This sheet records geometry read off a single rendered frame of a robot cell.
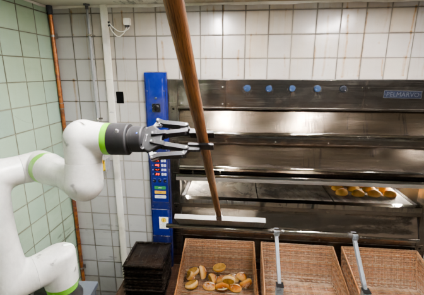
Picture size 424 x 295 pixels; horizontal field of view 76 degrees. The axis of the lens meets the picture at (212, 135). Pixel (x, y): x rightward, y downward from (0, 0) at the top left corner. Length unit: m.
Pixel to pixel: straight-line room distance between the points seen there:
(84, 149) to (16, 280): 0.64
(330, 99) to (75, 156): 1.69
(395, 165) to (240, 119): 1.14
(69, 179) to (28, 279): 0.56
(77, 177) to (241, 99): 1.39
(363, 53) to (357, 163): 0.76
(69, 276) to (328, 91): 1.81
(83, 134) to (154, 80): 1.26
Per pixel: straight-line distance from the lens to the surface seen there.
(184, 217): 1.75
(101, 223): 2.56
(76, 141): 0.83
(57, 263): 1.33
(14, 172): 1.23
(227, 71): 1.96
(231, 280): 2.25
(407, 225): 2.61
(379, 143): 2.26
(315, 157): 2.14
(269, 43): 1.98
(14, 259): 1.30
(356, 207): 2.37
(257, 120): 2.00
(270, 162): 2.07
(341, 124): 2.12
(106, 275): 2.84
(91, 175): 0.84
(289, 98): 2.02
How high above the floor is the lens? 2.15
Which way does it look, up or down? 13 degrees down
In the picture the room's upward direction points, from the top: straight up
